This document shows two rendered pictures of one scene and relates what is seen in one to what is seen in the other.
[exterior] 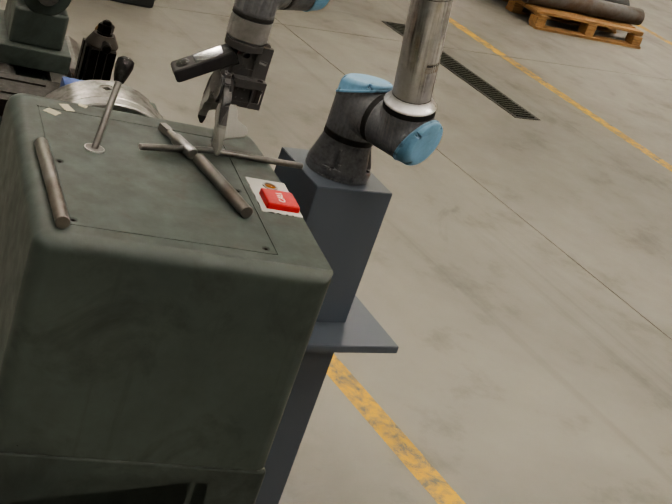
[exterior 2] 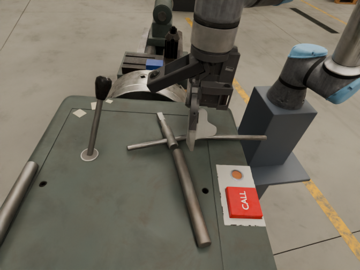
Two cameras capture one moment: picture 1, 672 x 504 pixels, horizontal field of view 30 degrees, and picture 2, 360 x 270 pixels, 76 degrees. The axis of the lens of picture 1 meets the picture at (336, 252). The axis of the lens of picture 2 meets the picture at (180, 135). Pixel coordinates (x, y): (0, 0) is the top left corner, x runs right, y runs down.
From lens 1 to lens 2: 183 cm
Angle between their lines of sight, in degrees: 27
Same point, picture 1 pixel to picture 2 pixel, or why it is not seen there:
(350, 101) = (298, 64)
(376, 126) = (315, 80)
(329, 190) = (280, 115)
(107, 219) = not seen: outside the picture
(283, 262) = not seen: outside the picture
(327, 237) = (277, 135)
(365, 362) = not seen: hidden behind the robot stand
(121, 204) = (65, 258)
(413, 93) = (352, 59)
